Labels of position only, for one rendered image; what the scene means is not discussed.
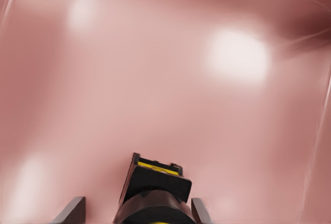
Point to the translucent pink box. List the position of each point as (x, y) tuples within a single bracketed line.
[(155, 79)]

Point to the black and yellow button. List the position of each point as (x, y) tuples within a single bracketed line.
[(155, 190)]

